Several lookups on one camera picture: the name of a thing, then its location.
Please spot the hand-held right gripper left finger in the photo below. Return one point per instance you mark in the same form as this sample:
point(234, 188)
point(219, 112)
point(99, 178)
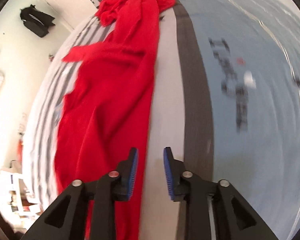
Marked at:
point(132, 175)

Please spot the bed with striped star sheet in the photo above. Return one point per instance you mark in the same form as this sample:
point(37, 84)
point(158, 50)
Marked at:
point(240, 35)

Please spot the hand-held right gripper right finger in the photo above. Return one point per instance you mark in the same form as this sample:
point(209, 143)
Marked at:
point(168, 175)

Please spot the white printed box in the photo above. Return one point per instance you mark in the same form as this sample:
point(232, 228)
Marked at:
point(17, 190)

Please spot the black jacket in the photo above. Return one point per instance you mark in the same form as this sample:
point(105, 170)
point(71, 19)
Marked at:
point(36, 21)

